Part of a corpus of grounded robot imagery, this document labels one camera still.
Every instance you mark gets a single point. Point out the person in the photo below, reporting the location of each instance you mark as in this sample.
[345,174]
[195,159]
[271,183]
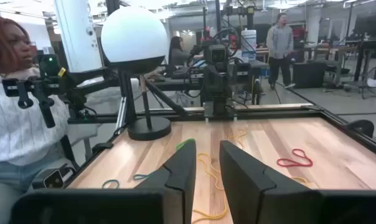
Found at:
[279,40]
[177,54]
[20,130]

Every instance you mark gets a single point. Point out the white plastic barrel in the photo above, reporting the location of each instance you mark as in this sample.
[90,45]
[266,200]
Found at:
[248,43]

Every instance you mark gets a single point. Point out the red rubber band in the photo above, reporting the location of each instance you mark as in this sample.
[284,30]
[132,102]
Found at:
[292,164]

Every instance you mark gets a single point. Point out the white globe table lamp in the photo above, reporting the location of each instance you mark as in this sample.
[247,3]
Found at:
[135,34]

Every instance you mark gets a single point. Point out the small black camera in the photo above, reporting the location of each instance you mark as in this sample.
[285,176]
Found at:
[53,179]

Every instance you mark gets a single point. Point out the long yellow rubber band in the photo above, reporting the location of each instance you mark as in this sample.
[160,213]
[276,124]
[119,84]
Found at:
[213,216]

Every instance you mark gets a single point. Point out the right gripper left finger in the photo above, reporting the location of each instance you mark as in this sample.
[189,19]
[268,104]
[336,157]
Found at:
[181,186]

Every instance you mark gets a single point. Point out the black workbench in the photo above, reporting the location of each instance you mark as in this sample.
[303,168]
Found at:
[373,43]

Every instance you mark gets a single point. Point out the black storage box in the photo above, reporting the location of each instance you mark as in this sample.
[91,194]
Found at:
[309,74]

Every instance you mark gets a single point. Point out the green rubber band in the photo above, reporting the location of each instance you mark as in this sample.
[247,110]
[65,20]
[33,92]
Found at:
[185,143]

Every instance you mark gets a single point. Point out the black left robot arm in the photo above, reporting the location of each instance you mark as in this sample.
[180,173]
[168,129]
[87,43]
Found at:
[218,93]

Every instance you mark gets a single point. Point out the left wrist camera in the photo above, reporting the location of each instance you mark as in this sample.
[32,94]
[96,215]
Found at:
[217,54]

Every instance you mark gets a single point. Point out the black table frame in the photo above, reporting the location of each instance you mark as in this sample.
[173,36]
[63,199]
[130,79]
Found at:
[284,113]

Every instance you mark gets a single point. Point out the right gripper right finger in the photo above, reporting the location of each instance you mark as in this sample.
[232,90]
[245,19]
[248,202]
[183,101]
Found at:
[253,193]

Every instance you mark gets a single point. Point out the white column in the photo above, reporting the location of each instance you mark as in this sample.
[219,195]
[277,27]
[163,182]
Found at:
[77,34]

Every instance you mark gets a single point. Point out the teal rubber band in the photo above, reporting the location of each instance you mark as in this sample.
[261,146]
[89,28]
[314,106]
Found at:
[138,177]
[110,180]

